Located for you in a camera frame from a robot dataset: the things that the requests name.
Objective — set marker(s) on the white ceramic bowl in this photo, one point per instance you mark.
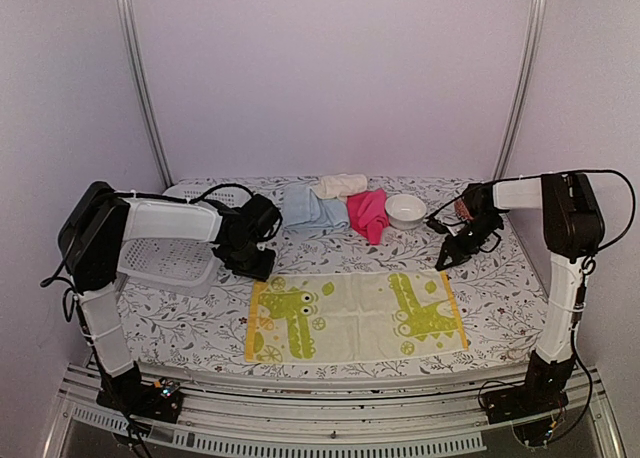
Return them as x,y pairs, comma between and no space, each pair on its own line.
405,211

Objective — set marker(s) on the aluminium front rail base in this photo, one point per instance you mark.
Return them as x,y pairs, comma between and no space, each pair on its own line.
228,415

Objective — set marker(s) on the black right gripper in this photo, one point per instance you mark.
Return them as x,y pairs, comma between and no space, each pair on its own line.
458,253

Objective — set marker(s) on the red white patterned ball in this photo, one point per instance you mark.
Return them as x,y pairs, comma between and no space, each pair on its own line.
461,210

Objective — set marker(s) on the left aluminium frame post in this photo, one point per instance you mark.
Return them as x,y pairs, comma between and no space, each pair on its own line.
136,64

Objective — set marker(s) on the green crocodile pattern towel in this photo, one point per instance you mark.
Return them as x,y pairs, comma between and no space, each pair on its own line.
333,319

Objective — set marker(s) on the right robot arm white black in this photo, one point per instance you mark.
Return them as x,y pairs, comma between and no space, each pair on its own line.
573,229

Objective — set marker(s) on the aluminium frame post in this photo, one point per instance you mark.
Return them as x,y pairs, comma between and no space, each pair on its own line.
530,50
136,64

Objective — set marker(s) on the pink towel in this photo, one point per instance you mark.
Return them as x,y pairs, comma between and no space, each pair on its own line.
367,214

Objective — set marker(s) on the light blue towel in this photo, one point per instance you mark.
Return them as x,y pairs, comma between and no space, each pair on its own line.
302,209

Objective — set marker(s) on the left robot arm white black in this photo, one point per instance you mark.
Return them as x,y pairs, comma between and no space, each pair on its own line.
90,244

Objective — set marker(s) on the cream rolled towel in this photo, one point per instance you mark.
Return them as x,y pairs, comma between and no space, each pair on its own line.
340,186

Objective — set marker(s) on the white plastic basket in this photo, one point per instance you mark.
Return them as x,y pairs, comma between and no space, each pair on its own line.
168,241

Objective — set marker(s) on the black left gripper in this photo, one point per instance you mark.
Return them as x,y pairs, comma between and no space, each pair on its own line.
260,274

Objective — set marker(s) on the right aluminium frame post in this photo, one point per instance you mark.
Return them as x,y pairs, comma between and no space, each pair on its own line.
530,50

